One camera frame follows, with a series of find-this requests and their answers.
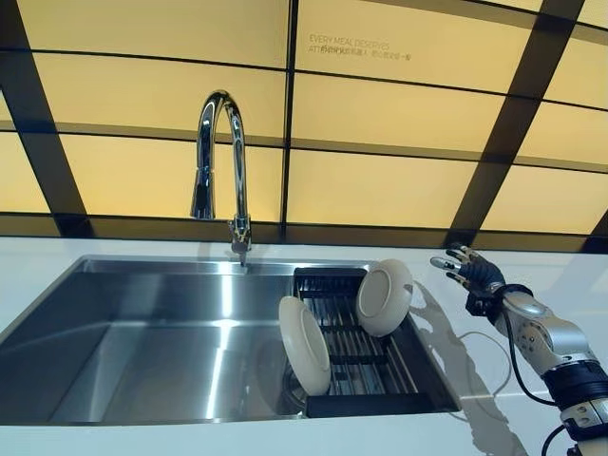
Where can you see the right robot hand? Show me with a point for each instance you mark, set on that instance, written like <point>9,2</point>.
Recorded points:
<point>477,271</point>

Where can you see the cream round plate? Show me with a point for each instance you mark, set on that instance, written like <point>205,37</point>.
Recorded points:
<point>382,299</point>
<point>304,342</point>

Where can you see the black sink drain rack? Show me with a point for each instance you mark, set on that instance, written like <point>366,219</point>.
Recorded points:
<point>351,351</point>

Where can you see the chrome gooseneck faucet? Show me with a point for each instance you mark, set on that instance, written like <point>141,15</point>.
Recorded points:
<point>239,157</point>

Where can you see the stainless steel sink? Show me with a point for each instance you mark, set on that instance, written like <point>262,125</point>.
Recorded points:
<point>142,332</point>

